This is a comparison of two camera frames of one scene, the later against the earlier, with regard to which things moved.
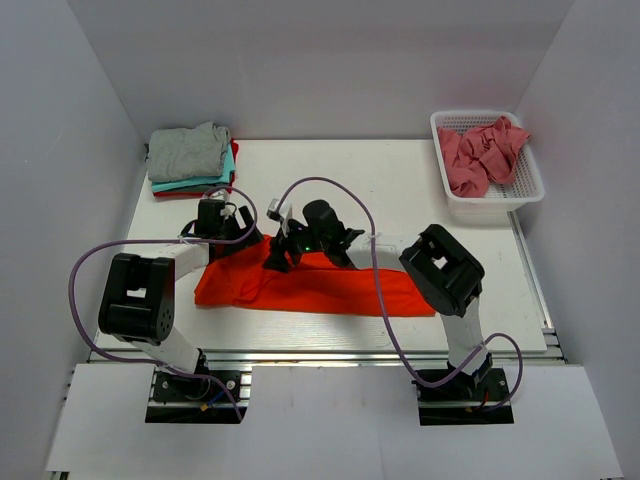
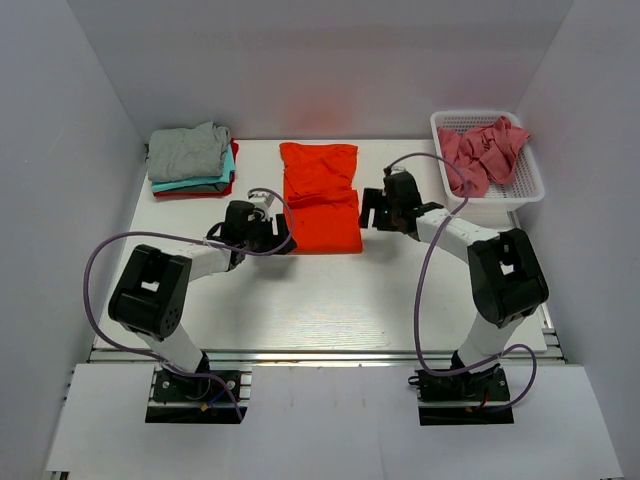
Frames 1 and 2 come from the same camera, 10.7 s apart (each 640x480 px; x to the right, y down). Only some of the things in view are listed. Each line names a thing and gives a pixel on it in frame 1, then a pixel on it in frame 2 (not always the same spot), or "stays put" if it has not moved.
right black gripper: [279, 246] to [375, 198]
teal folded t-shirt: [227, 168] stays put
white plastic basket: [487, 165] stays put
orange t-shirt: [237, 277] to [318, 184]
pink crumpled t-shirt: [471, 155] stays put
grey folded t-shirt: [178, 153] stays put
